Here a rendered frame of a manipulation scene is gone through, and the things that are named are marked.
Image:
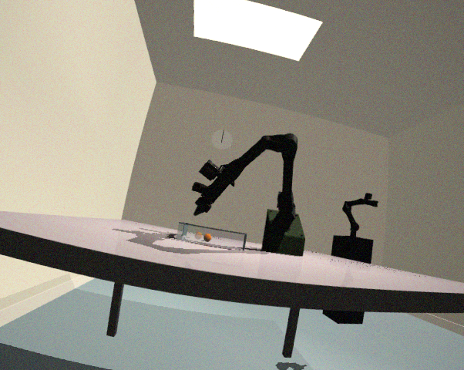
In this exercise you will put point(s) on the low clear glass walls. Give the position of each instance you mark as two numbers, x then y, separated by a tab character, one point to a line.
211	237

